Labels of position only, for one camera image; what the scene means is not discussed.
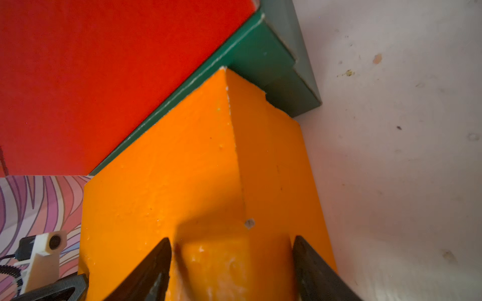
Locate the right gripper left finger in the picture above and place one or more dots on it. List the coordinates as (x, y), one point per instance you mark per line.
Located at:
(150, 279)

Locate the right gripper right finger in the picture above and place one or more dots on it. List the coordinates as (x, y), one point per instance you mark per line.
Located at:
(316, 280)

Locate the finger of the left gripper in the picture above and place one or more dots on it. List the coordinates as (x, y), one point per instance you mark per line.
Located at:
(70, 288)

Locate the green shoebox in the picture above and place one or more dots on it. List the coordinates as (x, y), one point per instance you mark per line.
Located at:
(269, 51)

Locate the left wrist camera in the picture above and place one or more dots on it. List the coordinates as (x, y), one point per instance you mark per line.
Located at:
(40, 254)

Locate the orange shoebox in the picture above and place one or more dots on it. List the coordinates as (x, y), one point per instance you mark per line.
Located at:
(226, 177)

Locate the red shoebox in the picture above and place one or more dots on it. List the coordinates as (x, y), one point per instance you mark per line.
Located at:
(77, 77)

